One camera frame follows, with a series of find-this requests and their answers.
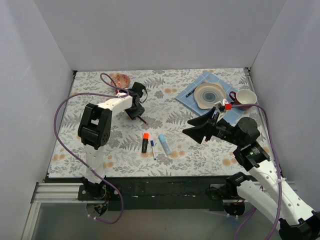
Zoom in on pink pen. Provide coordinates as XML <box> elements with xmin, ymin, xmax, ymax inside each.
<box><xmin>138</xmin><ymin>116</ymin><xmax>149</xmax><ymax>126</ymax></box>

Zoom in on beige plate blue rings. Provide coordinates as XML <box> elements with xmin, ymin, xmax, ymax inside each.
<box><xmin>193</xmin><ymin>82</ymin><xmax>226</xmax><ymax>111</ymax></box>

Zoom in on red patterned small bowl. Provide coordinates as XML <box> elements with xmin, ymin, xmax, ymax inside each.
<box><xmin>110</xmin><ymin>73</ymin><xmax>131</xmax><ymax>89</ymax></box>

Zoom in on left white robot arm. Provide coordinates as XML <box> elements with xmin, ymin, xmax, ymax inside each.
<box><xmin>78</xmin><ymin>82</ymin><xmax>147</xmax><ymax>200</ymax></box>

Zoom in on fork black handle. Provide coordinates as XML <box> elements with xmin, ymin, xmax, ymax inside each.
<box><xmin>185</xmin><ymin>77</ymin><xmax>210</xmax><ymax>98</ymax></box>

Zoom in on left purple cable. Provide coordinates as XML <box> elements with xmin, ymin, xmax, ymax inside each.
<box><xmin>54</xmin><ymin>72</ymin><xmax>131</xmax><ymax>225</ymax></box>

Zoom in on blue checked cloth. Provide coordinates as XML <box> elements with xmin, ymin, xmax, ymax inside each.
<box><xmin>175</xmin><ymin>71</ymin><xmax>237</xmax><ymax>116</ymax></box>

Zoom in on red white mug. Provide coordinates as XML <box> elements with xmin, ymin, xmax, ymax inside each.
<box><xmin>229</xmin><ymin>89</ymin><xmax>258</xmax><ymax>106</ymax></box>

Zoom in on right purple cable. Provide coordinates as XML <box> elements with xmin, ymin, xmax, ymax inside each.
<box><xmin>224</xmin><ymin>103</ymin><xmax>283</xmax><ymax>240</ymax></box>

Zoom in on orange highlighter cap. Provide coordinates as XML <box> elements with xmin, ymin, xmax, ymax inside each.
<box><xmin>143</xmin><ymin>132</ymin><xmax>149</xmax><ymax>140</ymax></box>

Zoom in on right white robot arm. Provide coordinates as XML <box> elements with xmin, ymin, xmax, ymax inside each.
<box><xmin>182</xmin><ymin>107</ymin><xmax>320</xmax><ymax>240</ymax></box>

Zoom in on black orange highlighter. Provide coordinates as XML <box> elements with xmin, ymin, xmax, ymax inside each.
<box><xmin>141</xmin><ymin>136</ymin><xmax>149</xmax><ymax>153</ymax></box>

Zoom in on white blue marker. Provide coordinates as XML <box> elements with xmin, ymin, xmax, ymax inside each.
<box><xmin>151</xmin><ymin>143</ymin><xmax>157</xmax><ymax>160</ymax></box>

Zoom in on light blue highlighter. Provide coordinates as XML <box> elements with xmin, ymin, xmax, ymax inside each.
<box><xmin>158</xmin><ymin>134</ymin><xmax>171</xmax><ymax>156</ymax></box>

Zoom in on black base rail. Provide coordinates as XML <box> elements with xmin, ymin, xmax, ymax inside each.
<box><xmin>74</xmin><ymin>176</ymin><xmax>251</xmax><ymax>216</ymax></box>

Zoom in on purple cable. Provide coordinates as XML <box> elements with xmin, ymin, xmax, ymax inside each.
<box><xmin>54</xmin><ymin>72</ymin><xmax>131</xmax><ymax>225</ymax></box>
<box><xmin>224</xmin><ymin>103</ymin><xmax>283</xmax><ymax>240</ymax></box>

